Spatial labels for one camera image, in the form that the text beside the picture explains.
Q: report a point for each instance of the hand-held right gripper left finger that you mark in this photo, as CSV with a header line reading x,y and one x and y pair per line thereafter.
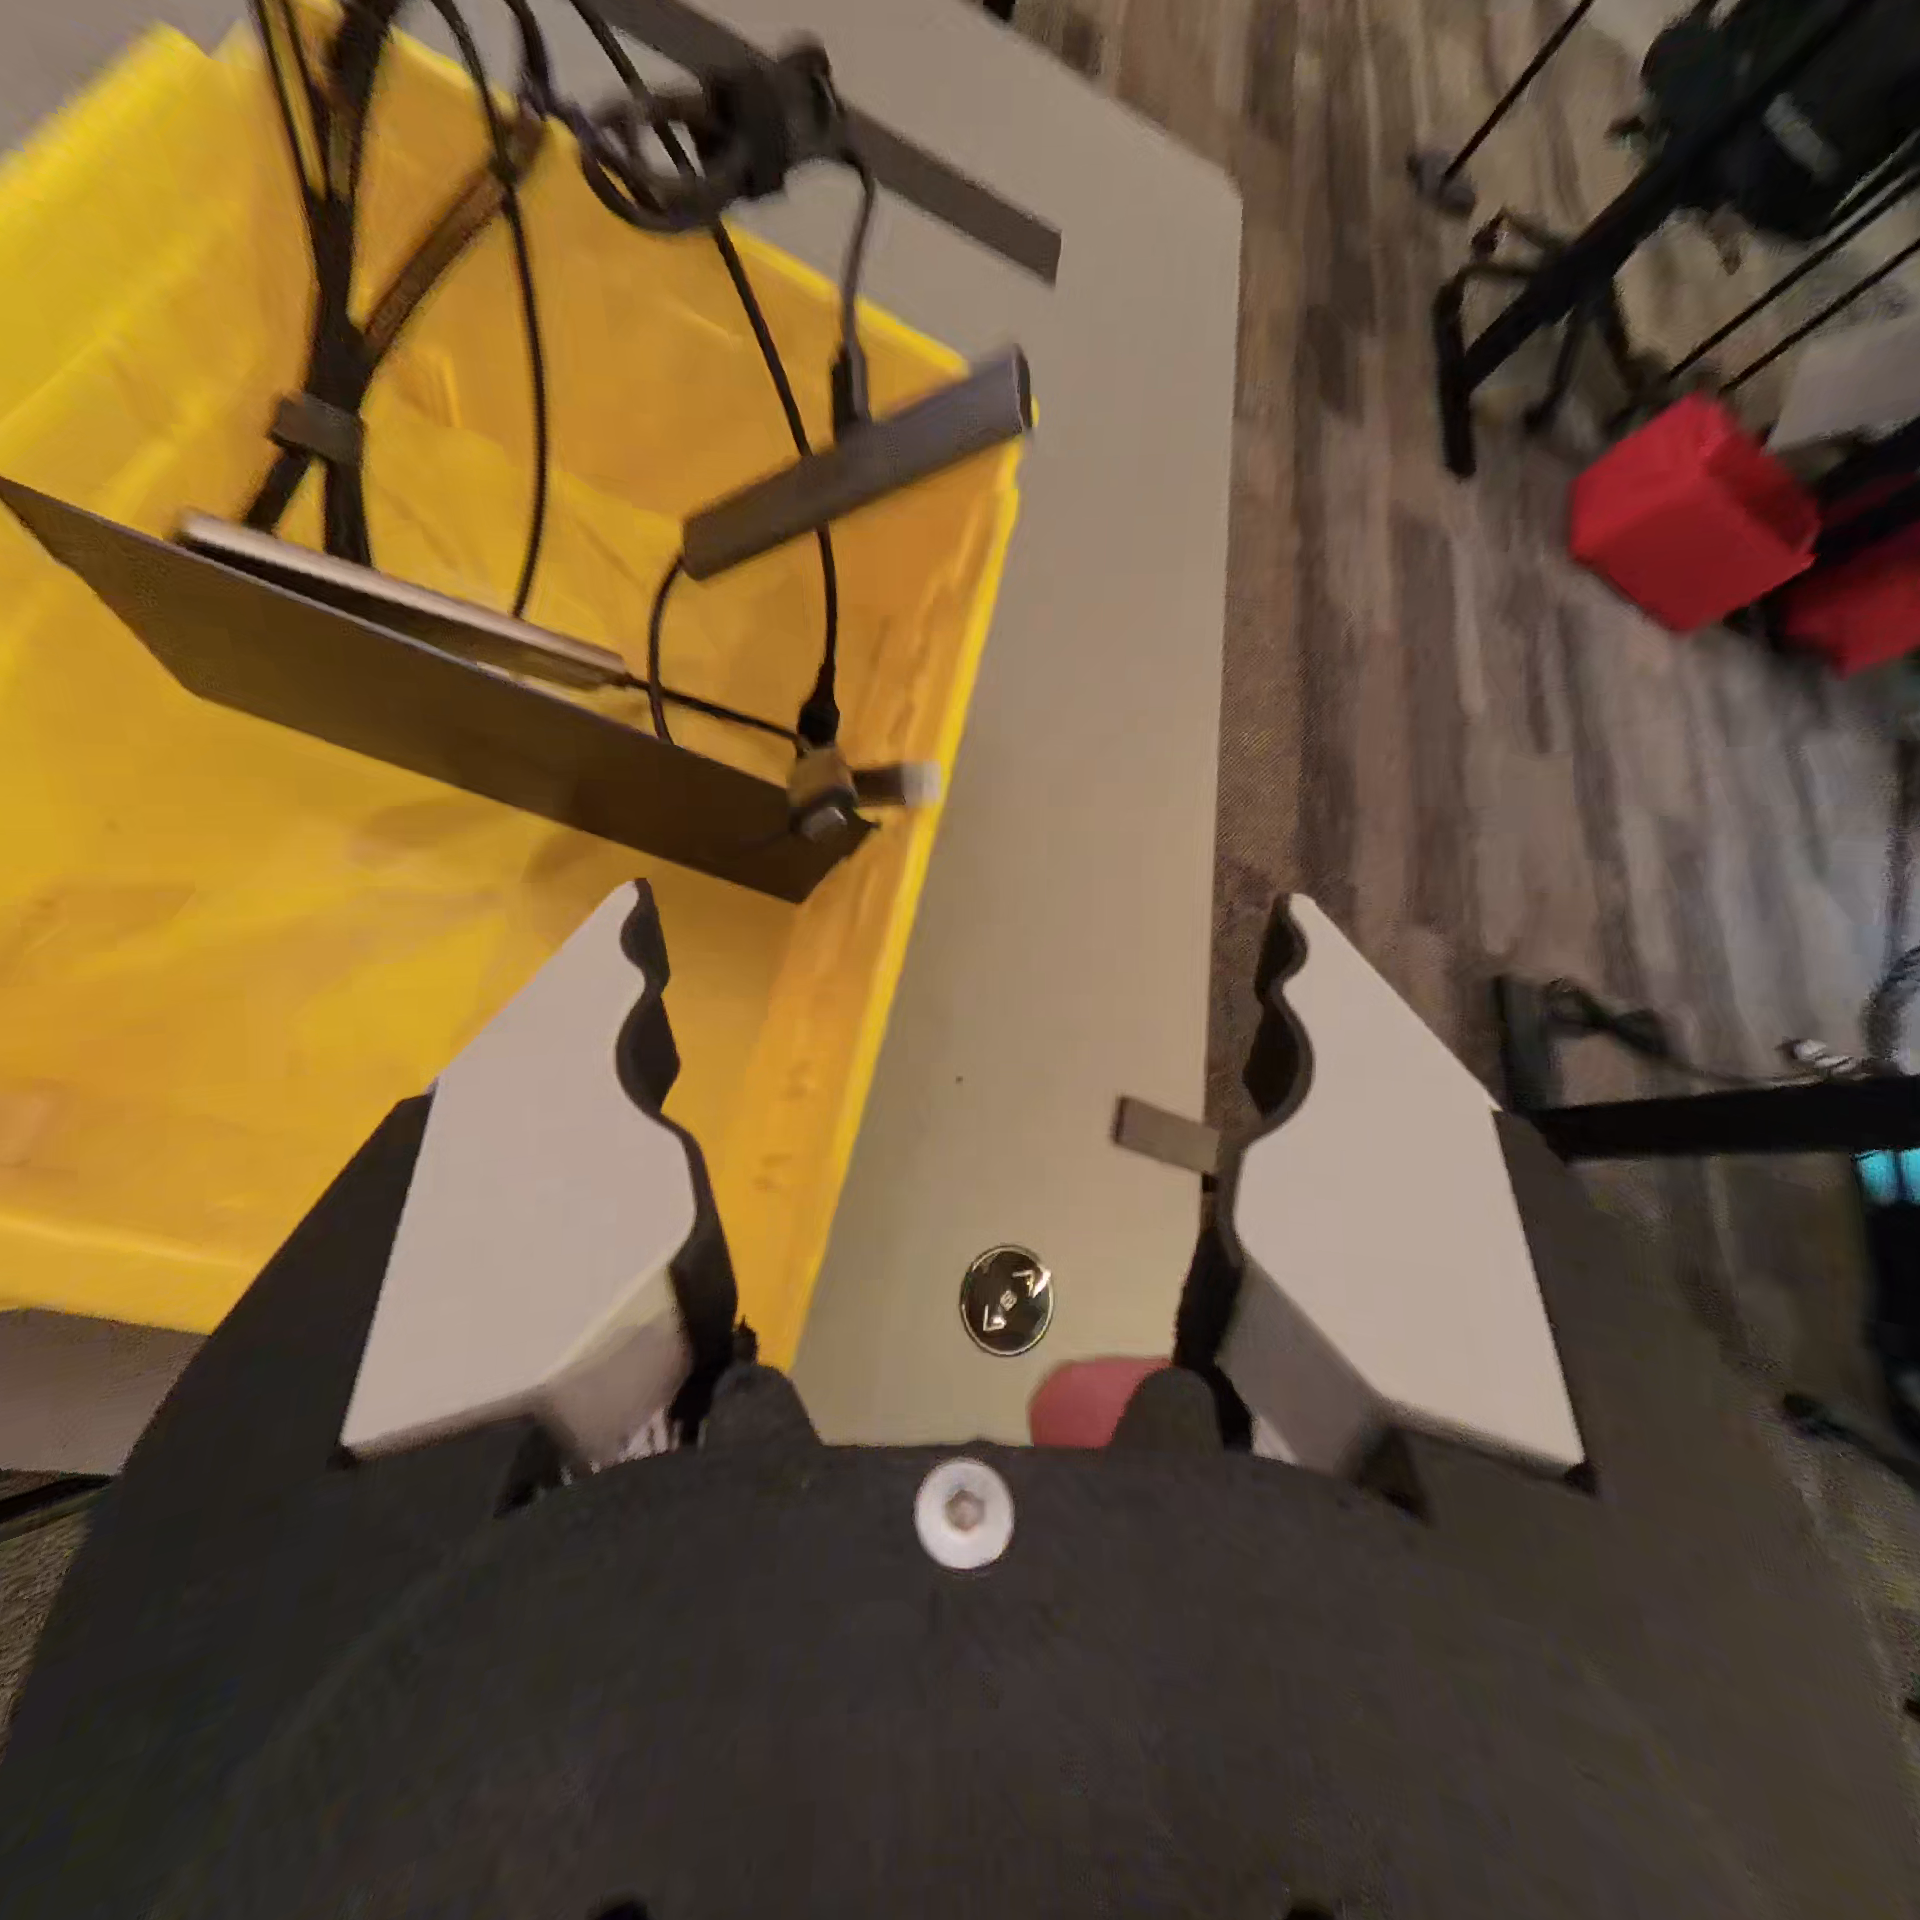
x,y
525,1231

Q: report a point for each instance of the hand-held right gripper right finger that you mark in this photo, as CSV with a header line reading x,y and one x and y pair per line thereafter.
x,y
1394,1231

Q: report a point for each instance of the yellow plastic bin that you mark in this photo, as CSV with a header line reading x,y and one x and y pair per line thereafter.
x,y
240,992

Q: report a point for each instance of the grey usb hub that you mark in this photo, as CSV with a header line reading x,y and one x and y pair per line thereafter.
x,y
855,466

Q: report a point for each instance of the round metal table grommet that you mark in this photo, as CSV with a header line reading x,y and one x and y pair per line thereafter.
x,y
1006,1304

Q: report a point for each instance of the black bin divider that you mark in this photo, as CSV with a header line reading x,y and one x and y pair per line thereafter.
x,y
451,734

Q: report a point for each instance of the red storage box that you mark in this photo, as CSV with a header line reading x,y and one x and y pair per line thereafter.
x,y
1860,601
1694,512

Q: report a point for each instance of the black equipment bag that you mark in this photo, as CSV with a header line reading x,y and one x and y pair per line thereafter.
x,y
1801,120

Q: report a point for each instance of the small grey table bracket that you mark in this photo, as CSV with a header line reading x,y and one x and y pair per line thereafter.
x,y
1164,1139

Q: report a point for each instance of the black metal frame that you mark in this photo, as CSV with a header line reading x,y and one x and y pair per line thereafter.
x,y
1461,346
1712,1119

